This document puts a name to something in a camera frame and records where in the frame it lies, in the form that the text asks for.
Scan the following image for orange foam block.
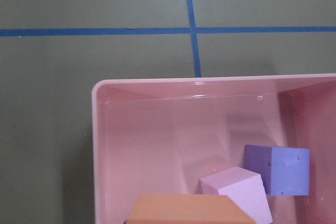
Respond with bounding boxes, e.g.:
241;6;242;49
125;194;255;223

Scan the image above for pink foam block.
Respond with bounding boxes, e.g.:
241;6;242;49
200;166;273;223

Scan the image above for purple foam block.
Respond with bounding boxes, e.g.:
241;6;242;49
245;145;310;196

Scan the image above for pink plastic bin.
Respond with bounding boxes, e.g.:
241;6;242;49
92;73;335;223

